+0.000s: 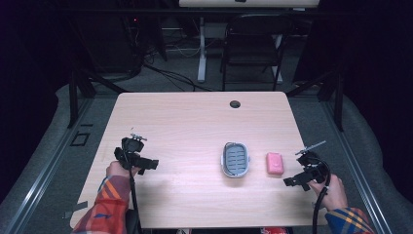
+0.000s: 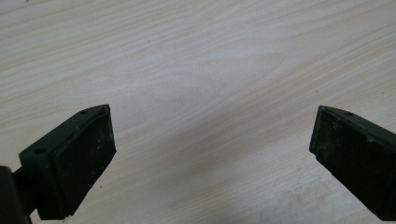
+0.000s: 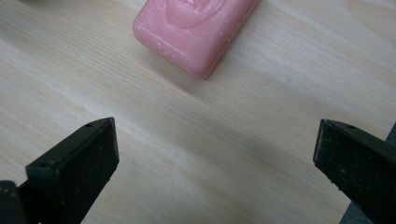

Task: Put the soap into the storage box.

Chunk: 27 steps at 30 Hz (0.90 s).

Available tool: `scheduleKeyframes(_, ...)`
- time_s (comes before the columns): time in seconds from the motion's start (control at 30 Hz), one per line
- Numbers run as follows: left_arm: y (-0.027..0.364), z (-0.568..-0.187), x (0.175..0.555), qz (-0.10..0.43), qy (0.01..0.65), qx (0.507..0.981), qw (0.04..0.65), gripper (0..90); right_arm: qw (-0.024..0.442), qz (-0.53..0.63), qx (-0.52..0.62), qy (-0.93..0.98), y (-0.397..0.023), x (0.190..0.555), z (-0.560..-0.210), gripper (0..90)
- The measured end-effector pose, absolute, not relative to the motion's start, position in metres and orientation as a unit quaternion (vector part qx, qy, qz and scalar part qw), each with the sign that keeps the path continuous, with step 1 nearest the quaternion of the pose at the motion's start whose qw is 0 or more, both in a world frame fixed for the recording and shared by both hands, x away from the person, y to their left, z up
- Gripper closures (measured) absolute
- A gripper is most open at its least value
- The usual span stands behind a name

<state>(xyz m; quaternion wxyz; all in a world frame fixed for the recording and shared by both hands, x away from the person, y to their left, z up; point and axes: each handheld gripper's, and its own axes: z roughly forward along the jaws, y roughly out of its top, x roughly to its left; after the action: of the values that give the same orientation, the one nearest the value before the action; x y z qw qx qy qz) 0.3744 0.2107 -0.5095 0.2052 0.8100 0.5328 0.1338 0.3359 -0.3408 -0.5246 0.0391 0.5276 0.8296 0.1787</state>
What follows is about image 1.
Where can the black folding chair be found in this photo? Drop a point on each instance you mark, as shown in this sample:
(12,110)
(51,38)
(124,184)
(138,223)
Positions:
(251,48)

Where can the grey soap dish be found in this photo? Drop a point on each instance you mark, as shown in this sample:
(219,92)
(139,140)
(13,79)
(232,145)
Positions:
(235,160)

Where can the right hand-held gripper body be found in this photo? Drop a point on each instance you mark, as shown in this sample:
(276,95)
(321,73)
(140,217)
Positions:
(312,165)

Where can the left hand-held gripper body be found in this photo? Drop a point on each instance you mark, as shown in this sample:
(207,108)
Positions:
(131,149)

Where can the aluminium floor rail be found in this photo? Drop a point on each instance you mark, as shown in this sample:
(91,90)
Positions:
(357,169)
(48,165)

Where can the black metal stand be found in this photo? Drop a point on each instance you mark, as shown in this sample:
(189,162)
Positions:
(339,104)
(73,97)

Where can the pink soap bar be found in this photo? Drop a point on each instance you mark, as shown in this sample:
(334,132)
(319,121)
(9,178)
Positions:
(275,163)

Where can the white desk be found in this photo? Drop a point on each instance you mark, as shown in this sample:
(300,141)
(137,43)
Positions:
(203,48)

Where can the person's right hand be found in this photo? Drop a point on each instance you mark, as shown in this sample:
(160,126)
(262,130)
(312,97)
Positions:
(332,195)

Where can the person's left hand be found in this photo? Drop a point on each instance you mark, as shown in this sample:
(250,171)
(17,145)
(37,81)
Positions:
(117,169)

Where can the grey floor tape strip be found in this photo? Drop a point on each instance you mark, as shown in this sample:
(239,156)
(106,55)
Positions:
(78,208)

